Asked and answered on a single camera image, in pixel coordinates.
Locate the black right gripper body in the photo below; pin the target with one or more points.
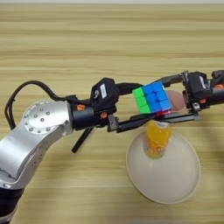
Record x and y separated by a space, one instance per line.
214 93

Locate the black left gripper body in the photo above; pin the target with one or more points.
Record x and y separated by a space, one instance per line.
86 115

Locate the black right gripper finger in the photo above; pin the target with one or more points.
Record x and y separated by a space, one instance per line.
180 117
173 79

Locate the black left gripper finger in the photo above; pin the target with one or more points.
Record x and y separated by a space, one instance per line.
134 121
127 87

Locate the colourful puzzle cube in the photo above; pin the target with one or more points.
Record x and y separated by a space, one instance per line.
151 97

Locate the orange juice bottle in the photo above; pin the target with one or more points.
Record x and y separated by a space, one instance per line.
157 141

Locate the white round plate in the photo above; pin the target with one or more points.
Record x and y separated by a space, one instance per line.
172 180

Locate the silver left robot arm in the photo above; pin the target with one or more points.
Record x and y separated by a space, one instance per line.
32 143

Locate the pink plastic cup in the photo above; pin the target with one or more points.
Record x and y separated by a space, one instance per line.
177 100

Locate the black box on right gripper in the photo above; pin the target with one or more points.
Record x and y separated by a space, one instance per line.
198 84

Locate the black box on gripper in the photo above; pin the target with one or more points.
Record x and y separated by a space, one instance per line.
198 84
103 93

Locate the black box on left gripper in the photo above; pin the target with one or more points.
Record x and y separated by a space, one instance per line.
103 93

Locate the black marker pen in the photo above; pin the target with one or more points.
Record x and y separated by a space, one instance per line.
81 141

